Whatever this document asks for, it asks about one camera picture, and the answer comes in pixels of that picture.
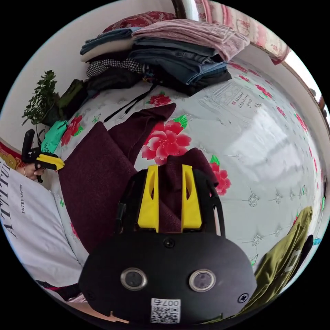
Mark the teal green garment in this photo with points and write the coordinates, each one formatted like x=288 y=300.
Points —
x=52 y=138

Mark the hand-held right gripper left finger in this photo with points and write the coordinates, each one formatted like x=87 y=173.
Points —
x=147 y=206

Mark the burgundy sleeveless top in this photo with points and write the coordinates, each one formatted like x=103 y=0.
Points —
x=95 y=178

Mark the pink floral curtain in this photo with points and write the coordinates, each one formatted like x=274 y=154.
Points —
x=239 y=23

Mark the green potted plant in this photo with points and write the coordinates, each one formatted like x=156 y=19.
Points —
x=42 y=100

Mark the person's right forearm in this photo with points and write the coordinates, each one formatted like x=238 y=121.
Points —
x=95 y=313

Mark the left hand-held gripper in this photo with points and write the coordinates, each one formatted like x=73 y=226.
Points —
x=29 y=156

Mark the person's left hand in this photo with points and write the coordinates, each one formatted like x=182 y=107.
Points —
x=32 y=172

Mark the olive green garment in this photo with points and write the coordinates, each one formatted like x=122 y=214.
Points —
x=278 y=268

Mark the pile of clothes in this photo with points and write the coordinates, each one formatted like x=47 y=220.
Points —
x=175 y=54

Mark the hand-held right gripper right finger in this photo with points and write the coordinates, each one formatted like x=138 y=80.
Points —
x=192 y=211

